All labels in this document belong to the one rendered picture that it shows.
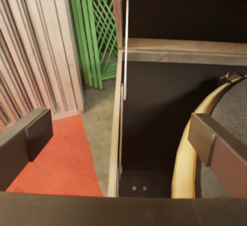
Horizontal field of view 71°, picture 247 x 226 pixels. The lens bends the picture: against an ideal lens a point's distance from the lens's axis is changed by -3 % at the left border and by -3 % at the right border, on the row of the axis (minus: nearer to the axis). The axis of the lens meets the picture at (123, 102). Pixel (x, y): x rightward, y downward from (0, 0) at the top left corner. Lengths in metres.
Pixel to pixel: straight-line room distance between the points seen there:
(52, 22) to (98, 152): 0.96
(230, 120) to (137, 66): 0.33
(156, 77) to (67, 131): 1.11
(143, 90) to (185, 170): 0.40
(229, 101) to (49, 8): 1.12
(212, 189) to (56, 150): 1.32
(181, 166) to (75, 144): 1.24
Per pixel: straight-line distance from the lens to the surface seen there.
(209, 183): 0.28
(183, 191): 0.29
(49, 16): 1.29
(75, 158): 1.43
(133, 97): 0.67
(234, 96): 0.43
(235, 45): 0.66
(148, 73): 0.61
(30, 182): 1.44
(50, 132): 0.17
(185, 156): 0.32
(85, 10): 1.74
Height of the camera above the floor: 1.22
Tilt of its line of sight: 44 degrees down
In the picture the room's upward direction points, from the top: 2 degrees clockwise
